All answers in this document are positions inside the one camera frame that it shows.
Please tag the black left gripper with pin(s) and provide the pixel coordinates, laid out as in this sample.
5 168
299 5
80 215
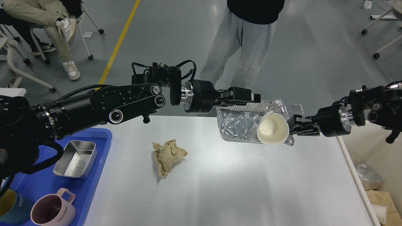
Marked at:
199 96

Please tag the brown paper in bin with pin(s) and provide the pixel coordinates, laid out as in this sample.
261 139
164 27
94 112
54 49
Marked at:
384 199

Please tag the aluminium foil tray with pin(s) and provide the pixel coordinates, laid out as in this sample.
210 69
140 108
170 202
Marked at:
239 124

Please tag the pink mug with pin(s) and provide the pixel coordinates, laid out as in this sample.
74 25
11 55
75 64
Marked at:
54 209

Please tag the crumpled foil in bin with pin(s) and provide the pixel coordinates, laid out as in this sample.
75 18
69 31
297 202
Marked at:
368 177

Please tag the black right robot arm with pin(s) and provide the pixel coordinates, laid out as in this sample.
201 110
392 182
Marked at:
380 105

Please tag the dark blue mug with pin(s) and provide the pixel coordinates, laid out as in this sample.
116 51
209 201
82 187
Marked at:
15 208

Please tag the white side table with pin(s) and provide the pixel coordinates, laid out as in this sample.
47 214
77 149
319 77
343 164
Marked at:
12 91

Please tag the white plastic bin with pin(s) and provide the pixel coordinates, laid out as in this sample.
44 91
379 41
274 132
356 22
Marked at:
367 145

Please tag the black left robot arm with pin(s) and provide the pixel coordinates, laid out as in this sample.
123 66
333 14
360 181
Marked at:
28 133

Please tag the white cup in bin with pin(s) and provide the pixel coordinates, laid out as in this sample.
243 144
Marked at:
380 212

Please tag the white paper cup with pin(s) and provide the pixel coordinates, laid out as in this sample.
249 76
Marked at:
272 129

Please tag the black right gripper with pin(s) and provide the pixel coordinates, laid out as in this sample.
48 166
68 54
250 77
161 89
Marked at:
330 121

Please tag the clear floor plate right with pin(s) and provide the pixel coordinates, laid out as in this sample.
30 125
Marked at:
296 109

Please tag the standing person grey trousers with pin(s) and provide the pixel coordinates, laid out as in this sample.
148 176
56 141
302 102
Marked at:
249 26

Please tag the brown paper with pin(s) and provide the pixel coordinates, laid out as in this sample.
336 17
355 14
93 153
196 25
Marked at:
166 155
384 199

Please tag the seated person beige clothes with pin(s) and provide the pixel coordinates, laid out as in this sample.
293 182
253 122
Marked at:
58 24

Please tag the stainless steel rectangular container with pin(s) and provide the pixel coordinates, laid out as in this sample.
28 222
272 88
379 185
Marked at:
77 160

